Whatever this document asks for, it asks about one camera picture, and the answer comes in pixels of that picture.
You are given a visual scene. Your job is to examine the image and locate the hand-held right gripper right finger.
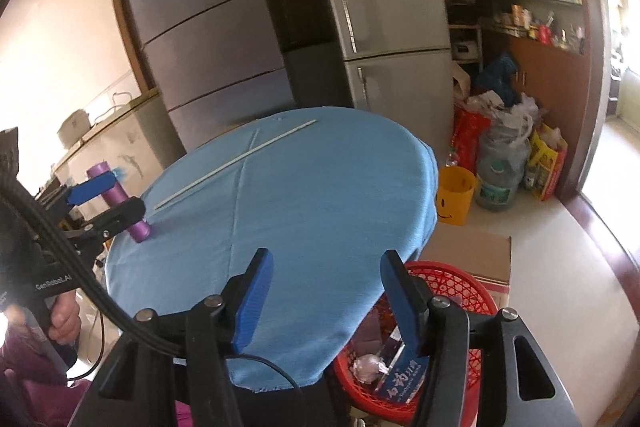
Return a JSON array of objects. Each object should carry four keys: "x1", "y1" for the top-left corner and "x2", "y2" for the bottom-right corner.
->
[{"x1": 380, "y1": 249, "x2": 583, "y2": 427}]

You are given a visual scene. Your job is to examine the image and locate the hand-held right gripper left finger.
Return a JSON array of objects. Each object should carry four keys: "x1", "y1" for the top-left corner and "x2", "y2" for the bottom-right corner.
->
[{"x1": 67, "y1": 248, "x2": 275, "y2": 427}]

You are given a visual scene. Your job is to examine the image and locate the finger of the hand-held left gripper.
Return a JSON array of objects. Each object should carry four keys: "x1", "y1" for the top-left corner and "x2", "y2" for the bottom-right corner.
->
[
  {"x1": 67, "y1": 171, "x2": 120, "y2": 208},
  {"x1": 62, "y1": 196, "x2": 147, "y2": 253}
]

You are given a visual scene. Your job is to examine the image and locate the red plastic basket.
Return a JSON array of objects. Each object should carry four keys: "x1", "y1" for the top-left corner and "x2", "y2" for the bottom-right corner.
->
[{"x1": 332, "y1": 261, "x2": 500, "y2": 427}]

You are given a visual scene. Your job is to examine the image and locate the white paper ball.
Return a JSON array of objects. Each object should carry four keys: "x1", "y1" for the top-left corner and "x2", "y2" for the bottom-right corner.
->
[{"x1": 352, "y1": 353, "x2": 388, "y2": 383}]

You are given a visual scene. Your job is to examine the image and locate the blue tissue box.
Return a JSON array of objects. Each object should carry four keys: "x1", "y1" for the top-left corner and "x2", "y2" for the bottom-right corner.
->
[{"x1": 375, "y1": 341, "x2": 431, "y2": 405}]

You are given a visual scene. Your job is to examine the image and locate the person's left hand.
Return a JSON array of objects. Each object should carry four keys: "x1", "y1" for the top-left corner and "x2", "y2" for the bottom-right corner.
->
[{"x1": 47, "y1": 291, "x2": 83, "y2": 346}]

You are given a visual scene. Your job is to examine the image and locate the purple thermos bottle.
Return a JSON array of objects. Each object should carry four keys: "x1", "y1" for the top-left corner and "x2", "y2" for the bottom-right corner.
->
[{"x1": 86, "y1": 162, "x2": 152, "y2": 243}]

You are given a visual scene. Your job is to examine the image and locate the white rice cooker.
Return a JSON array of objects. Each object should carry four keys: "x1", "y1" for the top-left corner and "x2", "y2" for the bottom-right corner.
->
[{"x1": 56, "y1": 109, "x2": 94, "y2": 148}]

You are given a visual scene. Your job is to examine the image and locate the grey chest freezer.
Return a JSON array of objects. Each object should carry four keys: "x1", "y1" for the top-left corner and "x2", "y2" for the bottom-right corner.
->
[{"x1": 82, "y1": 89, "x2": 188, "y2": 188}]

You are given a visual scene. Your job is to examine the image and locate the flat brown cardboard box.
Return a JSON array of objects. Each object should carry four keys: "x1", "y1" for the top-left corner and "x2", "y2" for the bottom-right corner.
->
[{"x1": 424, "y1": 227, "x2": 513, "y2": 308}]

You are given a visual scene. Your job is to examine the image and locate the round table, blue cloth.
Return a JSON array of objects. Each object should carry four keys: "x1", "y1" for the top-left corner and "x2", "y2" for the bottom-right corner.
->
[{"x1": 104, "y1": 107, "x2": 440, "y2": 393}]

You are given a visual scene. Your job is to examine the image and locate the thin white rod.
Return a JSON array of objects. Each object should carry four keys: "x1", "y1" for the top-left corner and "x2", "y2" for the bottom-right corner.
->
[{"x1": 154, "y1": 119, "x2": 318, "y2": 210}]

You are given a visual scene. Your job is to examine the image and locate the yellow smiley waste bin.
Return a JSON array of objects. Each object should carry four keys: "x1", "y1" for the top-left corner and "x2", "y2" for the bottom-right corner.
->
[{"x1": 434, "y1": 167, "x2": 477, "y2": 226}]

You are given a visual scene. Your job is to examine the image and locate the person's purple clothing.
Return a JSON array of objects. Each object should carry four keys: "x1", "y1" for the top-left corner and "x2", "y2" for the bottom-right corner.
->
[{"x1": 0, "y1": 379, "x2": 193, "y2": 427}]

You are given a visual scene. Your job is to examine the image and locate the large clear water jug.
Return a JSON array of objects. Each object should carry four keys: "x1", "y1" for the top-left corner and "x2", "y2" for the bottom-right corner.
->
[{"x1": 475, "y1": 127, "x2": 532, "y2": 212}]

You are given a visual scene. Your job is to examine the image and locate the red shopping bag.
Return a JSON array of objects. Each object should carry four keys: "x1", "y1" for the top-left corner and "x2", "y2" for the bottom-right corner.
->
[{"x1": 451, "y1": 107, "x2": 492, "y2": 170}]

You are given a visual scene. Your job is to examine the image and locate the grey three-door refrigerator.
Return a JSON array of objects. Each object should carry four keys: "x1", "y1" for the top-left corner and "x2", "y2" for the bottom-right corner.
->
[{"x1": 117, "y1": 0, "x2": 296, "y2": 152}]

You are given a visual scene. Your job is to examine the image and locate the yellow shopping bag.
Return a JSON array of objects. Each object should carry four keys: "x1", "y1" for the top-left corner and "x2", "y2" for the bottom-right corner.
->
[{"x1": 525, "y1": 124, "x2": 568, "y2": 202}]

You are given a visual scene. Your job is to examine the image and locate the white plastic bags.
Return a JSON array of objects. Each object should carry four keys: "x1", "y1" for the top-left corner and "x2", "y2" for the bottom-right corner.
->
[{"x1": 467, "y1": 91, "x2": 541, "y2": 142}]

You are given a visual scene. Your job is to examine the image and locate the small cardboard box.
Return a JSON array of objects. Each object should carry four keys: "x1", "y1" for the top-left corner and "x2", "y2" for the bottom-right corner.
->
[{"x1": 451, "y1": 61, "x2": 473, "y2": 105}]

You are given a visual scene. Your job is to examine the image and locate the blue plastic bag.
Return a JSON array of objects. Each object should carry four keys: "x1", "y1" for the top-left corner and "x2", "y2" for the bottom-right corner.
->
[{"x1": 475, "y1": 54, "x2": 518, "y2": 105}]

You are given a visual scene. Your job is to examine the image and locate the dark lattice screen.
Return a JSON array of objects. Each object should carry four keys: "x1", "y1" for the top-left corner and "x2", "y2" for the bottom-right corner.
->
[{"x1": 242, "y1": 0, "x2": 353, "y2": 108}]

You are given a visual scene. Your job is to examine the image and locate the brown shelf cabinet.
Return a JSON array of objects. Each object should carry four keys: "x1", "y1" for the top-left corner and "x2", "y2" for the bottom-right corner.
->
[{"x1": 440, "y1": 0, "x2": 608, "y2": 202}]

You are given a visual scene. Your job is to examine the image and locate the silver two-door refrigerator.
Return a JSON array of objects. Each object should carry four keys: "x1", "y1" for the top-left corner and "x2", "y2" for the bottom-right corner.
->
[{"x1": 302, "y1": 0, "x2": 456, "y2": 142}]

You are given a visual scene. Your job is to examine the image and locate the black cable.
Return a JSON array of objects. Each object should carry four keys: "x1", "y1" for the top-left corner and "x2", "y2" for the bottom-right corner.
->
[{"x1": 0, "y1": 177, "x2": 303, "y2": 390}]

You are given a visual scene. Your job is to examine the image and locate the brown wooden door frame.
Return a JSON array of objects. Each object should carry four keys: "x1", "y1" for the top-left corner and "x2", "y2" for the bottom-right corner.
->
[{"x1": 105, "y1": 0, "x2": 162, "y2": 94}]

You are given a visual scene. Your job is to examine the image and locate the white wire rack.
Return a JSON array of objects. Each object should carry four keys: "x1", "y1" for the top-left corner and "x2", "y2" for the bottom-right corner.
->
[{"x1": 447, "y1": 24, "x2": 483, "y2": 65}]

